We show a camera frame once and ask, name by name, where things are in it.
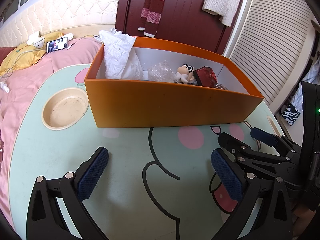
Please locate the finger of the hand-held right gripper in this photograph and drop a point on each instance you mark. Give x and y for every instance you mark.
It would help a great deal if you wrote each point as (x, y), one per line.
(263, 137)
(231, 142)

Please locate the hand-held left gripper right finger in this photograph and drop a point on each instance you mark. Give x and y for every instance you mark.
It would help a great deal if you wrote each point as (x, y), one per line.
(226, 177)

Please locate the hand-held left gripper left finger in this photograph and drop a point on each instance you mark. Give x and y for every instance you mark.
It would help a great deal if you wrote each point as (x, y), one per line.
(92, 172)

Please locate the orange cardboard box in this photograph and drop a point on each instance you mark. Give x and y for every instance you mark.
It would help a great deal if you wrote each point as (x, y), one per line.
(162, 105)

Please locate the clear bubble wrap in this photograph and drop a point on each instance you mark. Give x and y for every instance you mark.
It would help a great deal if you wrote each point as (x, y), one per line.
(161, 71)

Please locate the white paper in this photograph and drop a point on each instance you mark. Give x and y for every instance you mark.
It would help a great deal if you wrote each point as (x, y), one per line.
(122, 60)

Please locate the cartoon print green desktop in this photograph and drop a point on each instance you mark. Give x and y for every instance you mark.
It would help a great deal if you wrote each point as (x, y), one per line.
(125, 160)

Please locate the zebra print cloth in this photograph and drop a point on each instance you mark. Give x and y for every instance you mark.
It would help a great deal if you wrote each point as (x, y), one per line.
(290, 113)

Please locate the beige round cup holder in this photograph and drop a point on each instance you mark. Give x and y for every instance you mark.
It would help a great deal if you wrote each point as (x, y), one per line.
(65, 110)

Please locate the pale blue cloth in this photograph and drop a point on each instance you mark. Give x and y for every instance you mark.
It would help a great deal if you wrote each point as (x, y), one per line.
(312, 72)

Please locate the white louvred closet door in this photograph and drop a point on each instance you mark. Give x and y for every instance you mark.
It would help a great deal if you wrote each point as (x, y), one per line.
(270, 42)

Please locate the small white plug adapter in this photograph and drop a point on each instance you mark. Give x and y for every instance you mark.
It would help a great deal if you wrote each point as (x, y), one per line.
(5, 86)

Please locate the smartphone with lit screen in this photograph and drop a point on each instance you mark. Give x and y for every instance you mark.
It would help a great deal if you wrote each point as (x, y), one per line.
(57, 45)

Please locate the plain yellow pillow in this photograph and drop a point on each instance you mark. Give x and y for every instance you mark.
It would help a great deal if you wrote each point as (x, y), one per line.
(27, 55)

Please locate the yellow cartoon print pillow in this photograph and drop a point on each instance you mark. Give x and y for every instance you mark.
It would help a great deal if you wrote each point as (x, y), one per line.
(96, 38)

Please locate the dark red wooden door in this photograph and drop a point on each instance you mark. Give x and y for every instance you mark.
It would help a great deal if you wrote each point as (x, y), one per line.
(180, 17)

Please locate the white power strip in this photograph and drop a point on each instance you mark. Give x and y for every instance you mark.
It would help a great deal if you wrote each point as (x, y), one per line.
(68, 35)

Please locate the white charger block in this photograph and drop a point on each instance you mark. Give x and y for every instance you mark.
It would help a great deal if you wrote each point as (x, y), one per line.
(33, 38)

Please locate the dark red pillow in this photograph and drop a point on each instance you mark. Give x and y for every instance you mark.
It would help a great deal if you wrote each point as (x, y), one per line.
(5, 53)

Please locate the red and pink striped scarf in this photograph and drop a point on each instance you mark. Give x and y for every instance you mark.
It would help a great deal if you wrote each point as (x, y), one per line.
(152, 10)

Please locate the cream tufted headboard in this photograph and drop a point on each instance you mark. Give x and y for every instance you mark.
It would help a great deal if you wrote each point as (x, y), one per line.
(62, 12)

